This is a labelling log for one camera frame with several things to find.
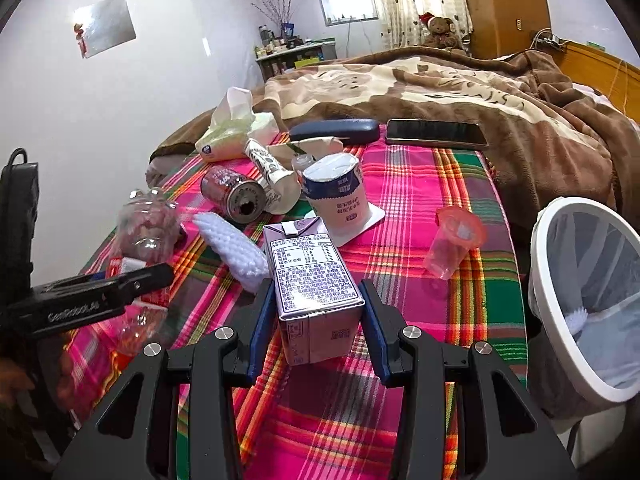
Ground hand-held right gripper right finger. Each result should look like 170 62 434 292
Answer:
360 279 581 480

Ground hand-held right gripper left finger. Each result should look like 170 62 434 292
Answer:
50 277 276 480

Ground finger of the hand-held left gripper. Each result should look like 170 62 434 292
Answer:
30 262 176 306

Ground purple milk carton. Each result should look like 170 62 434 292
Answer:
262 217 366 367

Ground white foam net sleeve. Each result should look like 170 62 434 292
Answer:
192 211 269 291

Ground printed paper cup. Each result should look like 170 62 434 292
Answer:
243 139 303 213

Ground white trash bin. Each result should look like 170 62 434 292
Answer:
527 196 640 466

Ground person's left hand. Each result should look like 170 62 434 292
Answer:
0 350 78 406

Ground pink green plaid cloth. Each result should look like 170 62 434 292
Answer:
65 130 528 480

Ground white pillow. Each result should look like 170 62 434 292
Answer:
145 152 173 188

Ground pink plastic cup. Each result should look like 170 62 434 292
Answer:
422 206 487 280

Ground red soda can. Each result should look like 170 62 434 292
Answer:
201 165 266 224

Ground white and blue yogurt cup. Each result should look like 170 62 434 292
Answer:
301 152 386 248

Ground soft tissue pack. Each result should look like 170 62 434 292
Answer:
194 86 278 163

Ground flattened white paper carton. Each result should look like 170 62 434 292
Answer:
267 136 346 161

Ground dark blue glasses case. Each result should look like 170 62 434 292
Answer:
288 118 382 145

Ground black smartphone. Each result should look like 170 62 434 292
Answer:
385 118 489 149

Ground brown patterned blanket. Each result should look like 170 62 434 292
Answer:
150 46 640 233

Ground row of bottles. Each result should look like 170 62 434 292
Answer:
255 25 303 58

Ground cluttered shelf with bottles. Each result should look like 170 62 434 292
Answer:
254 37 338 83

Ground vase with branches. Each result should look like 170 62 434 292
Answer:
252 0 298 38

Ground brown teddy bear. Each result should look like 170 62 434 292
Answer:
419 11 468 53

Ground window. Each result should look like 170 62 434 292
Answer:
316 0 379 25

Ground wooden headboard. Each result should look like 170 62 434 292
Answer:
562 40 640 116

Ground wooden wardrobe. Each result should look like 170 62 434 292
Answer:
455 0 553 61

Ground silver wall poster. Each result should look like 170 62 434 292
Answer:
74 0 137 59

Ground power strip with cables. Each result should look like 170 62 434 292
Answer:
530 30 566 48

